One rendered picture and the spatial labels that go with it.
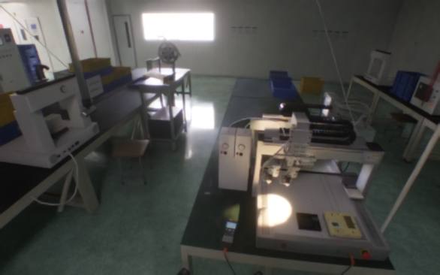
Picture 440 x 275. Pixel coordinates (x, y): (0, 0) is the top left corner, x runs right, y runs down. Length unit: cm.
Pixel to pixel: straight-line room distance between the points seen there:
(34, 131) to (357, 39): 864
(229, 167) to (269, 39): 699
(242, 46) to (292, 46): 170
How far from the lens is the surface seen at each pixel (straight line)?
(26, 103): 218
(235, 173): 163
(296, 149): 132
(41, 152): 237
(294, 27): 833
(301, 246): 139
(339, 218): 151
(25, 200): 222
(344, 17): 870
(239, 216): 154
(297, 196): 160
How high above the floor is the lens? 190
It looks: 28 degrees down
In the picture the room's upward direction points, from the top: 1 degrees clockwise
